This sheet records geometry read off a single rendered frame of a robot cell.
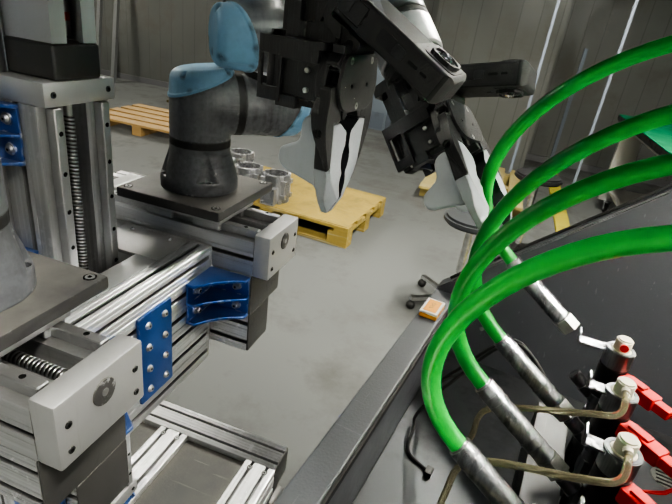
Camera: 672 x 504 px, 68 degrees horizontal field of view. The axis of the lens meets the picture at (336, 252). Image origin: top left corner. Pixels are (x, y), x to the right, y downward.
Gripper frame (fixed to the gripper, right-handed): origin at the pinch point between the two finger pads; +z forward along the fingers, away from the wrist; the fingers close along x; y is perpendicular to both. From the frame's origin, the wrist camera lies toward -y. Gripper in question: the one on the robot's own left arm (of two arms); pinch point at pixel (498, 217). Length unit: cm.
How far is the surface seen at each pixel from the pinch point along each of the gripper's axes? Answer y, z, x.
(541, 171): -7.3, -0.8, 8.5
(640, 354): 0.2, 24.0, -40.9
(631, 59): -16.2, -7.4, 2.0
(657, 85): -33, -154, -639
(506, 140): -4.2, -6.4, 1.7
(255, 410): 137, 18, -79
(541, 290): -0.2, 8.6, -3.0
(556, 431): 6.4, 24.5, -9.1
